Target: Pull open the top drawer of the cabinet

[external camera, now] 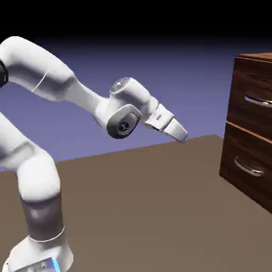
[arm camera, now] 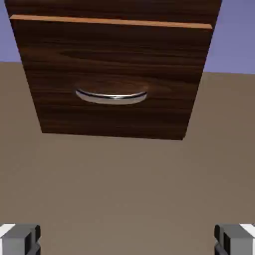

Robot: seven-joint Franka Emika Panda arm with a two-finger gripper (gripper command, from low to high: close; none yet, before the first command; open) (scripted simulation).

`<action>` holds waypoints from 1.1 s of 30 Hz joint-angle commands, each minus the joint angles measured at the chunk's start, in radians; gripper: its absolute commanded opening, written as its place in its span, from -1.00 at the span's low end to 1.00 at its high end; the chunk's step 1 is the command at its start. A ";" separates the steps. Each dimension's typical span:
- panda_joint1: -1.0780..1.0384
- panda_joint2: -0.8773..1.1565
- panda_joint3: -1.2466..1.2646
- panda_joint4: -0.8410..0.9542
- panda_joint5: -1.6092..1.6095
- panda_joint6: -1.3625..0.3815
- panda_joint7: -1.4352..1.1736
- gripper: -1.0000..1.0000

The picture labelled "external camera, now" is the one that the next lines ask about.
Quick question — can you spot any dark wood drawer front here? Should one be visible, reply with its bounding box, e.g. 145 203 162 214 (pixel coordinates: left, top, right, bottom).
219 121 272 214
226 56 272 141

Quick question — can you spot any curved silver drawer handle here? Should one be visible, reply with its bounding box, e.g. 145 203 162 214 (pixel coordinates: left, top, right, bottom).
234 156 265 177
243 95 272 107

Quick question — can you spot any dark wood cabinet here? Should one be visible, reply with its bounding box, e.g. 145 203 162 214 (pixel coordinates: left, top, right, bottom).
218 52 272 214

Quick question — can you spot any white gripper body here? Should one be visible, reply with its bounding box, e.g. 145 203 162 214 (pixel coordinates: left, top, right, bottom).
164 117 189 143

